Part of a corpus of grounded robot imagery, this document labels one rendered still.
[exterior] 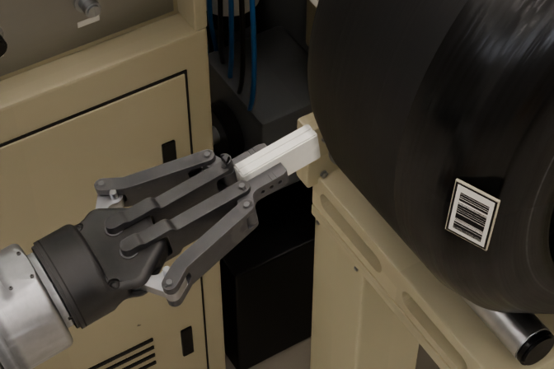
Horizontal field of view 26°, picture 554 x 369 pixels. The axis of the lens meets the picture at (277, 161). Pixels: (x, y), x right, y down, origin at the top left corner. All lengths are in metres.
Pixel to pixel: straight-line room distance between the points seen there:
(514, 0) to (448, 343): 0.53
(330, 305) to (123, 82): 0.53
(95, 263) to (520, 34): 0.36
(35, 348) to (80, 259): 0.07
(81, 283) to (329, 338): 1.08
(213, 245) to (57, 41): 0.68
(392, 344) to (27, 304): 1.10
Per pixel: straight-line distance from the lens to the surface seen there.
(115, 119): 1.59
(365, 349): 1.87
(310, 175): 1.42
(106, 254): 0.92
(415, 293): 1.34
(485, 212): 0.98
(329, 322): 1.90
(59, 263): 0.89
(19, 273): 0.89
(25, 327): 0.89
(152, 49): 1.55
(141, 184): 0.95
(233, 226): 0.91
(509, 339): 1.26
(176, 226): 0.92
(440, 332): 1.36
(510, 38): 0.92
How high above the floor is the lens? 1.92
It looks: 47 degrees down
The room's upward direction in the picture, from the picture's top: straight up
